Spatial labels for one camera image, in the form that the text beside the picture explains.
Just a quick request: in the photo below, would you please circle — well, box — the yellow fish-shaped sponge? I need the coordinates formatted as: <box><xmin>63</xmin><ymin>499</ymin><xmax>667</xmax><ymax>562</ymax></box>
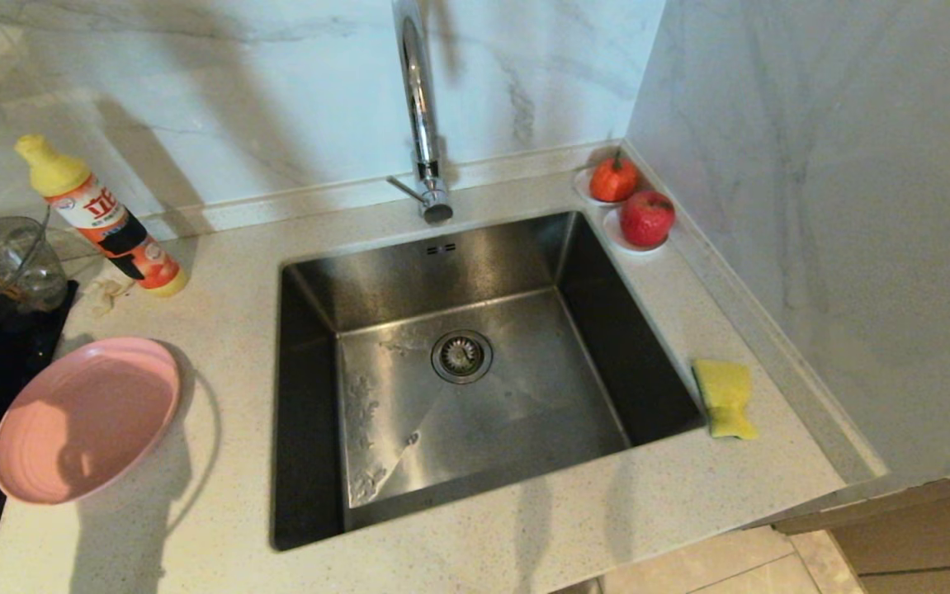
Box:
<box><xmin>692</xmin><ymin>360</ymin><xmax>760</xmax><ymax>441</ymax></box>

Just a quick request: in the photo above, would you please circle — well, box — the orange dish soap bottle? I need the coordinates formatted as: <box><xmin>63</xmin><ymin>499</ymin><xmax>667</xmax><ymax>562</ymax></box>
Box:
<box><xmin>14</xmin><ymin>134</ymin><xmax>190</xmax><ymax>299</ymax></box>

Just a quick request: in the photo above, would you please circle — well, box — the pink round plate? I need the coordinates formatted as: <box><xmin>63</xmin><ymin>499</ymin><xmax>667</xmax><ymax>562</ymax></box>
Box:
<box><xmin>0</xmin><ymin>337</ymin><xmax>182</xmax><ymax>505</ymax></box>

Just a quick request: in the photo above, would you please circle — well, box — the stainless steel sink basin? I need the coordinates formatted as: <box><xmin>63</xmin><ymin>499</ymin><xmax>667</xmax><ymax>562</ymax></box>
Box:
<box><xmin>271</xmin><ymin>209</ymin><xmax>711</xmax><ymax>552</ymax></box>

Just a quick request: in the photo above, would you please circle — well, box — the small white dish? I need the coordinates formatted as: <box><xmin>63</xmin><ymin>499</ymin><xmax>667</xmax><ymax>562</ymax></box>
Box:
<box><xmin>574</xmin><ymin>165</ymin><xmax>642</xmax><ymax>207</ymax></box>
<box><xmin>603</xmin><ymin>206</ymin><xmax>674</xmax><ymax>252</ymax></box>

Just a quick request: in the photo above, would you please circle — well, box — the red apple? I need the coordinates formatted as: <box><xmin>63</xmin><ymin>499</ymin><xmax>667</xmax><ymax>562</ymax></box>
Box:
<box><xmin>620</xmin><ymin>190</ymin><xmax>678</xmax><ymax>248</ymax></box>

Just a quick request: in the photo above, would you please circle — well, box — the chrome kitchen faucet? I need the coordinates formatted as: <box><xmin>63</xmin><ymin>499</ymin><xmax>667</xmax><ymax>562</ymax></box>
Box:
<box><xmin>385</xmin><ymin>0</ymin><xmax>455</xmax><ymax>225</ymax></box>

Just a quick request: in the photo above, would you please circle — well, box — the crumpled white tissue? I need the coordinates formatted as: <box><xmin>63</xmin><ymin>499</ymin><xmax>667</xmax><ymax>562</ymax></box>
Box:
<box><xmin>83</xmin><ymin>276</ymin><xmax>137</xmax><ymax>318</ymax></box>

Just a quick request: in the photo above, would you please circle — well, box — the clear glass bowl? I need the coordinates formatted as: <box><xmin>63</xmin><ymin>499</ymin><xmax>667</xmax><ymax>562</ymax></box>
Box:
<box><xmin>0</xmin><ymin>214</ymin><xmax>71</xmax><ymax>324</ymax></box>

